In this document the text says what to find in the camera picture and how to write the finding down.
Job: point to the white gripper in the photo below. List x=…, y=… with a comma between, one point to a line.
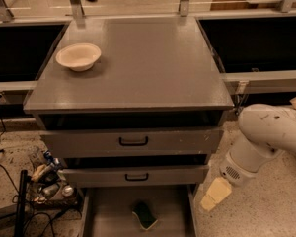
x=233, y=171

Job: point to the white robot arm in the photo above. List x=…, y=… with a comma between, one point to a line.
x=265, y=132

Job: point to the grey middle drawer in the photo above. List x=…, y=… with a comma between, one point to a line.
x=136, y=176

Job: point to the grey drawer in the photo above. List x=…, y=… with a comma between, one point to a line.
x=132, y=142
x=108, y=212
x=136, y=176

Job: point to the grey top drawer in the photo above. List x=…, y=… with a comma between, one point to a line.
x=132, y=142

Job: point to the grey drawer cabinet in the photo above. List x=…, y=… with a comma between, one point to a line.
x=153, y=73

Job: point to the grey bottom drawer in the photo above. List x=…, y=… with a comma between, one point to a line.
x=108, y=212

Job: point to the white paper bowl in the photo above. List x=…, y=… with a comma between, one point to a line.
x=79, y=56

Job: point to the black metal stand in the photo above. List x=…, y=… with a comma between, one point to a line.
x=21, y=203

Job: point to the right metal frame rail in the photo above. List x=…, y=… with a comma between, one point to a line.
x=260, y=82

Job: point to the metal frame rail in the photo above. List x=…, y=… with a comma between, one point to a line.
x=260, y=82
x=15, y=92

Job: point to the left metal frame rail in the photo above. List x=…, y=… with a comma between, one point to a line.
x=15, y=92

